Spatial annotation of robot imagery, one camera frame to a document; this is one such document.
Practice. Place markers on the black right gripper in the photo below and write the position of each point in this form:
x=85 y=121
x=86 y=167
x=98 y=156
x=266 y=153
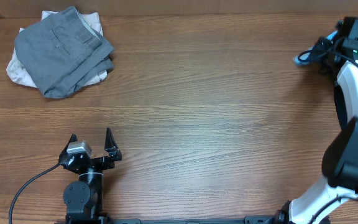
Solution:
x=316 y=59

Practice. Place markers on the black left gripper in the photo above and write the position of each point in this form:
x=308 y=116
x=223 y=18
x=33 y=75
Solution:
x=114 y=154

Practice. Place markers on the light blue printed t-shirt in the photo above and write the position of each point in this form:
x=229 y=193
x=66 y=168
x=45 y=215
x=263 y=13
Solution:
x=300 y=59

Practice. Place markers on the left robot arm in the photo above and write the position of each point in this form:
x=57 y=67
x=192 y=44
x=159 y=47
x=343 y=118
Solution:
x=84 y=197

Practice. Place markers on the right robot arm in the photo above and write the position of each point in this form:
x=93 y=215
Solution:
x=338 y=183

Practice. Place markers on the black t-shirt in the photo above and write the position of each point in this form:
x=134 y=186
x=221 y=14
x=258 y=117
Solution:
x=340 y=105

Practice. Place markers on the grey folded trousers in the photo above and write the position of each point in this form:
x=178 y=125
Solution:
x=62 y=52

